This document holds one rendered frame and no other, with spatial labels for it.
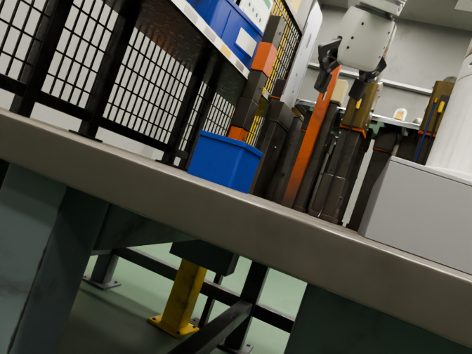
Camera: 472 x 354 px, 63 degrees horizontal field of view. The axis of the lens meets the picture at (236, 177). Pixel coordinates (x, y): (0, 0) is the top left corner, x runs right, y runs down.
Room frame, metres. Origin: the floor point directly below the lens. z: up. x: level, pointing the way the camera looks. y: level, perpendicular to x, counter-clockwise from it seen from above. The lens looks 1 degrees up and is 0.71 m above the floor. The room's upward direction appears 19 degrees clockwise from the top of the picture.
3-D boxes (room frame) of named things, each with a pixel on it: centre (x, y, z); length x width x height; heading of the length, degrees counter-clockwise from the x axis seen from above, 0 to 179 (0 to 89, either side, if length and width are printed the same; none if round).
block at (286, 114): (1.23, -0.08, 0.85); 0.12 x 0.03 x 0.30; 154
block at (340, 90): (1.02, -0.18, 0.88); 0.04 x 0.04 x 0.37; 64
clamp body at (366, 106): (0.94, -0.23, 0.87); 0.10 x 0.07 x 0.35; 154
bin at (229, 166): (0.78, 0.03, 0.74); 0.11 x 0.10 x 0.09; 64
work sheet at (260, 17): (1.43, 0.14, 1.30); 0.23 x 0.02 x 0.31; 154
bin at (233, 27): (1.13, 0.16, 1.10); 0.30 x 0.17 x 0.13; 144
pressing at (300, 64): (1.23, -0.08, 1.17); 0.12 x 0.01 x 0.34; 154
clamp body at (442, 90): (0.84, -0.38, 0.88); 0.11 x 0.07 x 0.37; 154
